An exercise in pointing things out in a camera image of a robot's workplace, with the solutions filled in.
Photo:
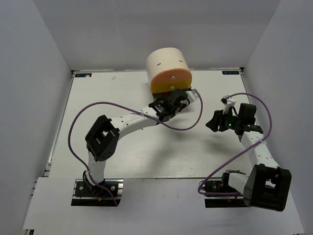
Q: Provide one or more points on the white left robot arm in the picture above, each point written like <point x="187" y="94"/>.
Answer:
<point x="104" y="135"/>

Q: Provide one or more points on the cream round drawer container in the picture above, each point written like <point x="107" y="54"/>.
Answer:
<point x="167" y="71"/>

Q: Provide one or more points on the blue corner label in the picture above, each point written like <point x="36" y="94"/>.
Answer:
<point x="83" y="75"/>
<point x="229" y="72"/>

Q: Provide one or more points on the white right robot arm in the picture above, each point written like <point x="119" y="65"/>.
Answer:
<point x="266" y="186"/>

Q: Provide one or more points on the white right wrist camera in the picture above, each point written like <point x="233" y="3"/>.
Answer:
<point x="228" y="102"/>

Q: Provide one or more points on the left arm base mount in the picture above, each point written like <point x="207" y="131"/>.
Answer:
<point x="97" y="197"/>

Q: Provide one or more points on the blue right corner label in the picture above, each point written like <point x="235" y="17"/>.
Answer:
<point x="229" y="72"/>

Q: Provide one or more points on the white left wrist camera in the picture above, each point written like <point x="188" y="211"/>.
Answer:
<point x="192" y="95"/>

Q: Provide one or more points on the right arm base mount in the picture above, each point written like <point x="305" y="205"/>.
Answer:
<point x="218" y="195"/>

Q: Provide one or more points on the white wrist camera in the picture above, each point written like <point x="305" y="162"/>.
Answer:
<point x="228" y="102"/>
<point x="192" y="95"/>

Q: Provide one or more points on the blue left corner label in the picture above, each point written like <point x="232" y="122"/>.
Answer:
<point x="83" y="75"/>

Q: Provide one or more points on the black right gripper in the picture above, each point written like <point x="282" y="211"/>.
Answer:
<point x="218" y="119"/>

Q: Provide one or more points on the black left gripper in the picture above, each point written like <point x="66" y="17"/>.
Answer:
<point x="186" y="102"/>

